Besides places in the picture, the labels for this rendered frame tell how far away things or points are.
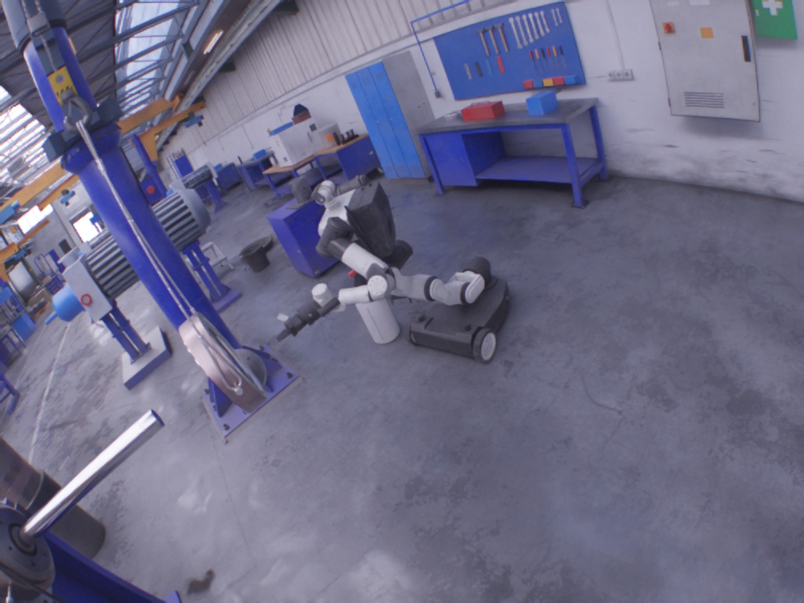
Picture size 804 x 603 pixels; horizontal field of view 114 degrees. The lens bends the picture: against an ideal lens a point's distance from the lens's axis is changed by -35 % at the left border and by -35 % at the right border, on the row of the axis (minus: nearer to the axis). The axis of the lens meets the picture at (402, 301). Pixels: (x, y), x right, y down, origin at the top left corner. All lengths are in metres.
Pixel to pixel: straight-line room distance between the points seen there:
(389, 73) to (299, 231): 2.40
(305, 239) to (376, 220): 2.43
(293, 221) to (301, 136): 3.70
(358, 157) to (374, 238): 5.00
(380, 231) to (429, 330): 0.94
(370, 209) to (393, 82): 3.77
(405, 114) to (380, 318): 3.26
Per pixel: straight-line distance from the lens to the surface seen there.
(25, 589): 1.67
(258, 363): 1.65
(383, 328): 2.78
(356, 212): 1.71
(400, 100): 5.35
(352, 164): 6.65
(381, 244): 1.78
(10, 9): 3.15
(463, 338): 2.34
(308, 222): 4.08
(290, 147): 7.43
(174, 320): 2.87
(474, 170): 4.59
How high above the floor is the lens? 1.68
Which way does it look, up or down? 32 degrees down
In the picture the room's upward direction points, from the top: 24 degrees counter-clockwise
